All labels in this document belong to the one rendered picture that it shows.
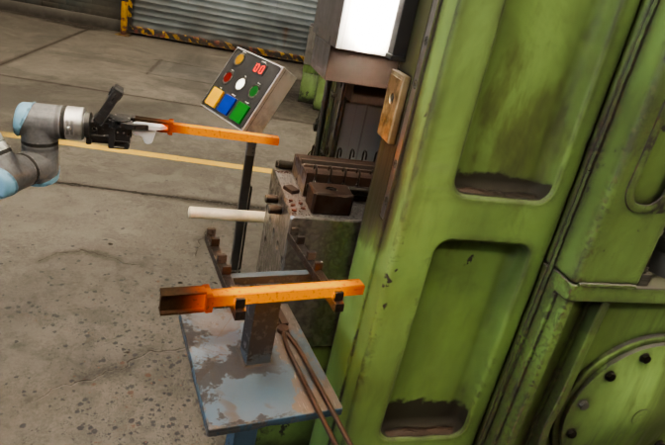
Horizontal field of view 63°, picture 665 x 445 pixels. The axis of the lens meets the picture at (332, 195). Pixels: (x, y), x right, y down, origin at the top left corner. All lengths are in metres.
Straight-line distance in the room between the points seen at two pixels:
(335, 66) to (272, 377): 0.83
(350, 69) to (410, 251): 0.54
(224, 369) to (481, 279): 0.71
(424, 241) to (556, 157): 0.39
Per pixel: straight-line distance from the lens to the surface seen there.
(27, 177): 1.59
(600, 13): 1.43
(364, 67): 1.56
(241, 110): 2.06
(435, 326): 1.58
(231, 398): 1.26
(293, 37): 9.60
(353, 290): 1.18
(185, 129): 1.60
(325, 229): 1.54
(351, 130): 1.89
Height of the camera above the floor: 1.55
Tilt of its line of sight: 22 degrees down
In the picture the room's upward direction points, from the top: 12 degrees clockwise
